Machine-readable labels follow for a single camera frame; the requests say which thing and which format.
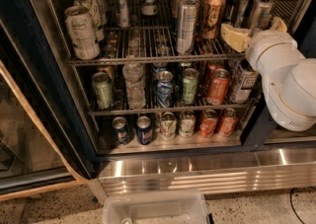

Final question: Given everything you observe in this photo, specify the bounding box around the open glass fridge door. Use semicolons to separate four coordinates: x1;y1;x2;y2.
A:
0;0;96;200

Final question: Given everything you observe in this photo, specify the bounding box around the white can front left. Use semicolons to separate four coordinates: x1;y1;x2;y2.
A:
65;6;100;60

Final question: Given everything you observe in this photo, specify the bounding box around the clear plastic bin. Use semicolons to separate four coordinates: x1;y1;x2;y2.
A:
102;189;210;224

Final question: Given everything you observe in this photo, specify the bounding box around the orange lacroix can front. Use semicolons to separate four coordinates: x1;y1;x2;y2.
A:
199;0;226;39

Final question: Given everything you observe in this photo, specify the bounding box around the blue can middle shelf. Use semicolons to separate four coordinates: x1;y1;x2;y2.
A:
156;70;174;108

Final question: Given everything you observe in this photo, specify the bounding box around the tall silver redbull can centre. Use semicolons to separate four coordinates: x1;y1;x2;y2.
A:
176;0;199;54

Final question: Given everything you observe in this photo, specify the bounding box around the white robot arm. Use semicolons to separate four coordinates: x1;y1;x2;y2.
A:
220;19;316;131

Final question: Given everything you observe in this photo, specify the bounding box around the blue pepsi can left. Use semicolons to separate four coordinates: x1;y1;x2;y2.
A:
112;116;129;145

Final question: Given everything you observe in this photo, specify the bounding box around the clear water bottle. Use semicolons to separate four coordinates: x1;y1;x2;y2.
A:
122;63;146;110

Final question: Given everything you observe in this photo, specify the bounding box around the green lacroix can middle shelf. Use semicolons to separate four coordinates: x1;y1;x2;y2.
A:
182;68;198;105

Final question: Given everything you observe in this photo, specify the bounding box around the dark bottle white label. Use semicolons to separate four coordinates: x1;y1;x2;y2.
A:
229;59;259;104

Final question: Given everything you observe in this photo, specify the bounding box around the black cable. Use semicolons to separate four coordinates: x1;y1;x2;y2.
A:
289;187;316;224

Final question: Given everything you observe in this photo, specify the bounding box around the middle wire shelf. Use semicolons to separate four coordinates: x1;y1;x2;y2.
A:
87;63;265;117

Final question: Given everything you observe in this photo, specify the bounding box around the orange can bottom left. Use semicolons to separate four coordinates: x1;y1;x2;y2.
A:
198;110;218;138

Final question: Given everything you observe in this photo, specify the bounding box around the wire shelf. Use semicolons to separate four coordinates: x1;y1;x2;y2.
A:
69;0;298;67
87;63;265;117

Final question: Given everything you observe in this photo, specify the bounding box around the blue pepsi can right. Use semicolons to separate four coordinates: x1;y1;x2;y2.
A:
136;115;153;145

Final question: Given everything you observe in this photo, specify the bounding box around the blue pepsi can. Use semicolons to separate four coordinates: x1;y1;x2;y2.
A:
136;115;153;145
112;116;129;145

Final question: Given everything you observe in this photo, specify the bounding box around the white green can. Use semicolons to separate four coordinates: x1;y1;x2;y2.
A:
74;0;105;41
160;112;177;141

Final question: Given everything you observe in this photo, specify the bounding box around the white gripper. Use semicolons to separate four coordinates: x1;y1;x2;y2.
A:
220;17;305;77

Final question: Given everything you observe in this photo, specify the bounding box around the green can middle shelf left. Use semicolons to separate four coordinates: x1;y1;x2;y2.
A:
92;72;114;110

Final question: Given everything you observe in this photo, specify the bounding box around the white green can bottom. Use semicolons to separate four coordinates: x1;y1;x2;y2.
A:
160;112;177;141

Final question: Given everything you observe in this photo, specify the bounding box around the orange can bottom right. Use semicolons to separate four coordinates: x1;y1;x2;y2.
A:
217;109;238;137

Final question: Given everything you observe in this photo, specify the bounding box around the top wire shelf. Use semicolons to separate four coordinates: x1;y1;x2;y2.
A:
69;0;298;67

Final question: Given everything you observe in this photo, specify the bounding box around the orange can middle shelf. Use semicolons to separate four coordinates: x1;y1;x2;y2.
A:
206;69;230;106

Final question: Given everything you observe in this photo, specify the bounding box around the white can bottom centre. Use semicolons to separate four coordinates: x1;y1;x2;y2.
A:
179;111;196;138

